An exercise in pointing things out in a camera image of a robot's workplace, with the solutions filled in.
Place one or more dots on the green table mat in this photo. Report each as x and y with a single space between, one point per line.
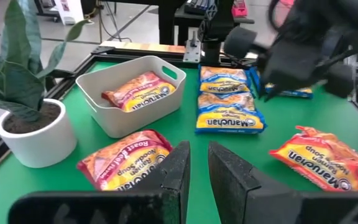
291 124

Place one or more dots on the potted snake plant white pot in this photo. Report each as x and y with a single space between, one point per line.
36 143

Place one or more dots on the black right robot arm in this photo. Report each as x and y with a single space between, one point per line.
216 28

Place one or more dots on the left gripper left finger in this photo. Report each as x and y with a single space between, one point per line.
104 208

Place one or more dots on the maroon roast beef ramen pack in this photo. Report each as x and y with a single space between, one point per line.
138 93
120 161

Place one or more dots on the backlit computer keyboard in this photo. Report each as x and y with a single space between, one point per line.
197 5

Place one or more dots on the grey metal mounting plate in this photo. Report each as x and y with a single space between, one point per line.
193 51

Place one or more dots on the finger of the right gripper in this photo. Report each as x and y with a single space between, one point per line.
263 88
274 92

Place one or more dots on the white printed sign board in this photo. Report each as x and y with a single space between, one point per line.
68 11

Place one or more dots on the low light grey bin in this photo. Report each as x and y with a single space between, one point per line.
126 121

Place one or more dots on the red-orange ramen soup pack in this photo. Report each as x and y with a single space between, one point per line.
319 161

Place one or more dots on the computer desk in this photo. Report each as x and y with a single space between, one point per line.
179 21

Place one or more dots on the pink handheld item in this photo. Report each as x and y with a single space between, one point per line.
239 7

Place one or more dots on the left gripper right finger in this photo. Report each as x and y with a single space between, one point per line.
275 205

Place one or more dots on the blue soy sauce ramen pack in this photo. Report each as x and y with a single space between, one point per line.
228 121
300 92
224 81

